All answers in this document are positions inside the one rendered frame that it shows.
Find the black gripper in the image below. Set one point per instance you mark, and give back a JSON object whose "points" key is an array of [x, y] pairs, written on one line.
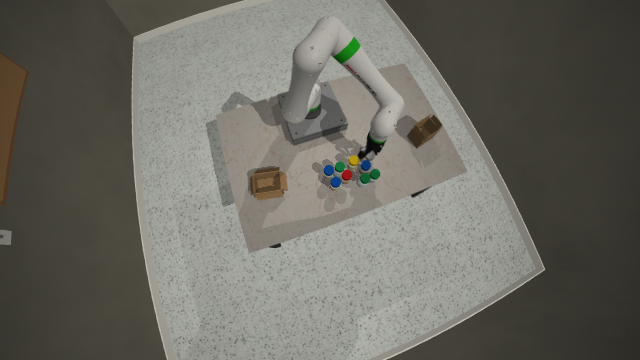
{"points": [[367, 150]]}

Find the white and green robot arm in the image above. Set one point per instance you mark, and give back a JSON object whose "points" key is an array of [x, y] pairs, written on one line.
{"points": [[309, 59]]}

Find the bottle with grey cap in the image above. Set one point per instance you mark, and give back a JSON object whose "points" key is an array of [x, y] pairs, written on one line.
{"points": [[370, 156]]}

